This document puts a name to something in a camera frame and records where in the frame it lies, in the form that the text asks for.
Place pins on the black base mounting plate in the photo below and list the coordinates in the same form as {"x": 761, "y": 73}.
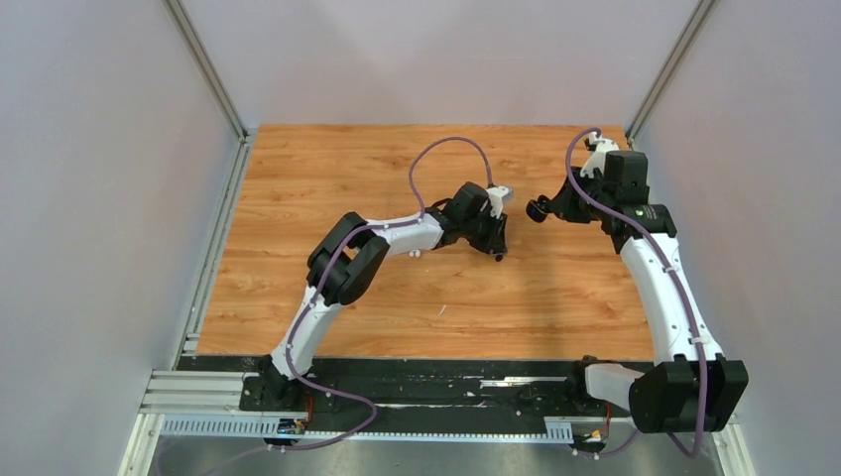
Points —
{"x": 417, "y": 394}

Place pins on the black earbud charging case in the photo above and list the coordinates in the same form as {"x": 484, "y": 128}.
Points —
{"x": 536, "y": 211}

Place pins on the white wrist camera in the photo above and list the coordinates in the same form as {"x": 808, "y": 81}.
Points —
{"x": 598, "y": 146}
{"x": 498, "y": 196}

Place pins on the left aluminium frame post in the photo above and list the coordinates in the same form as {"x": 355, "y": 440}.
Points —
{"x": 197, "y": 50}

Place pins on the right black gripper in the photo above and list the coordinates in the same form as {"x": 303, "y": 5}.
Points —
{"x": 563, "y": 205}

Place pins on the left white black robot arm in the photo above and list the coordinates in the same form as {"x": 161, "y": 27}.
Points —
{"x": 342, "y": 267}

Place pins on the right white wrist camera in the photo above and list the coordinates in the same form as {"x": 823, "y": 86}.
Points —
{"x": 598, "y": 146}

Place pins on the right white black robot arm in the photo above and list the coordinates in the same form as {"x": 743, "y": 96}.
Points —
{"x": 692, "y": 385}

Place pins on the aluminium frame post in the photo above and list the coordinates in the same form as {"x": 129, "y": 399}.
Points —
{"x": 197, "y": 50}
{"x": 688, "y": 34}

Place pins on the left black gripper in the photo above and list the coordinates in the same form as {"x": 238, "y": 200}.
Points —
{"x": 493, "y": 241}

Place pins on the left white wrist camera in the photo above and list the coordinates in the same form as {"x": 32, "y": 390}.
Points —
{"x": 498, "y": 196}

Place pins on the grey slotted cable duct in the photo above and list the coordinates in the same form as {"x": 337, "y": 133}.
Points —
{"x": 553, "y": 431}

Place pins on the right aluminium frame post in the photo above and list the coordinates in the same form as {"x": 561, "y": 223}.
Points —
{"x": 688, "y": 34}

